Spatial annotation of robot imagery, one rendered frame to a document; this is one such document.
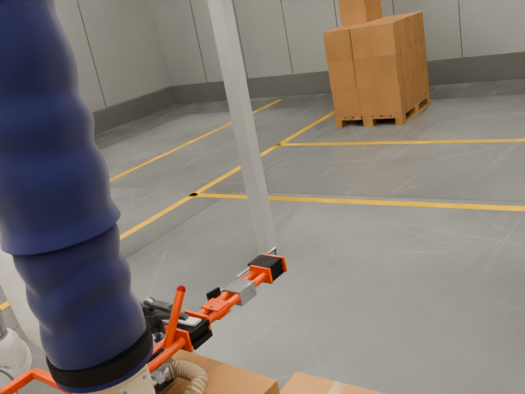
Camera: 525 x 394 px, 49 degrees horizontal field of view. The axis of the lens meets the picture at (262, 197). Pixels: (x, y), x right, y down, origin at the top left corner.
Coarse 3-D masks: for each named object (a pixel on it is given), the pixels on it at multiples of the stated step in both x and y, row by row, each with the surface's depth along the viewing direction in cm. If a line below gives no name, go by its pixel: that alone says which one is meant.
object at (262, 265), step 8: (264, 256) 177; (272, 256) 176; (280, 256) 175; (256, 264) 173; (264, 264) 172; (272, 264) 171; (280, 264) 176; (256, 272) 172; (264, 272) 170; (272, 272) 172; (280, 272) 175; (272, 280) 170
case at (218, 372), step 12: (192, 360) 159; (204, 360) 158; (216, 360) 157; (216, 372) 152; (228, 372) 151; (240, 372) 150; (252, 372) 150; (180, 384) 150; (216, 384) 148; (228, 384) 147; (240, 384) 146; (252, 384) 145; (264, 384) 144; (276, 384) 145
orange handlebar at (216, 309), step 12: (252, 276) 172; (264, 276) 170; (216, 300) 158; (228, 300) 159; (204, 312) 156; (216, 312) 154; (228, 312) 157; (156, 348) 143; (168, 348) 142; (180, 348) 144; (156, 360) 138; (36, 372) 142; (48, 372) 142; (12, 384) 140; (24, 384) 141; (48, 384) 139
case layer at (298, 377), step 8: (296, 376) 230; (304, 376) 229; (312, 376) 228; (288, 384) 226; (296, 384) 225; (304, 384) 224; (312, 384) 224; (320, 384) 223; (328, 384) 222; (336, 384) 221; (344, 384) 220; (280, 392) 222; (288, 392) 221; (296, 392) 220; (304, 392) 220; (312, 392) 219; (320, 392) 218; (328, 392) 217; (336, 392) 216; (344, 392) 216; (352, 392) 215; (360, 392) 214; (368, 392) 213; (376, 392) 212
